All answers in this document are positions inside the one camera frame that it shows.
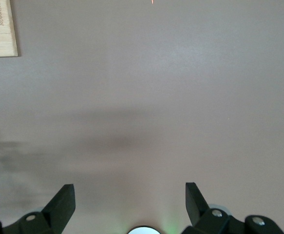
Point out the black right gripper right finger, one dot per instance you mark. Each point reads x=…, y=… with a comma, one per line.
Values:
x=205, y=219

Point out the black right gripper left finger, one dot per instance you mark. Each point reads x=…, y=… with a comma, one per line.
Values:
x=56, y=214

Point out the brown table cover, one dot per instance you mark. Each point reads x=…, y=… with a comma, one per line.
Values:
x=141, y=73

